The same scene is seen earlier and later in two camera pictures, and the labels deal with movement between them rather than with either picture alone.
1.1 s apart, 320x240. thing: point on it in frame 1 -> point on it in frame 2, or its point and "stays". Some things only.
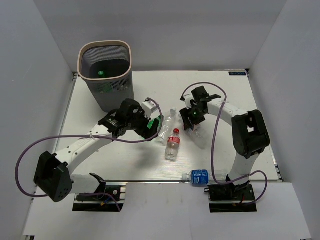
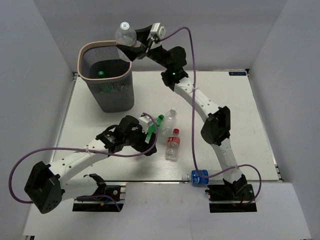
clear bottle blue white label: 197,138 -> 126,36
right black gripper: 185,113 -> 134,53
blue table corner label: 237,73 stays
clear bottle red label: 173,145 stays
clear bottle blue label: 204,177 stays
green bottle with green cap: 159,118 stays
